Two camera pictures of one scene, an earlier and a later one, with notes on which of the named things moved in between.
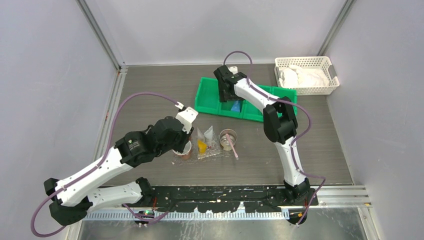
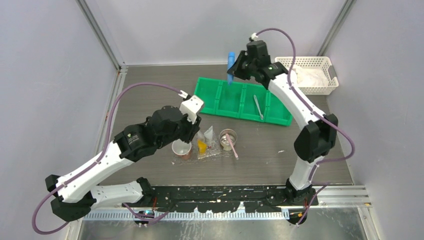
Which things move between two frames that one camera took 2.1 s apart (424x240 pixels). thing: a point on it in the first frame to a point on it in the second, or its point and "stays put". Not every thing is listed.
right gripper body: (224, 96) to (248, 67)
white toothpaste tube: (208, 134) stays put
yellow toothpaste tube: (202, 146) stays put
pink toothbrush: (232, 146) stays put
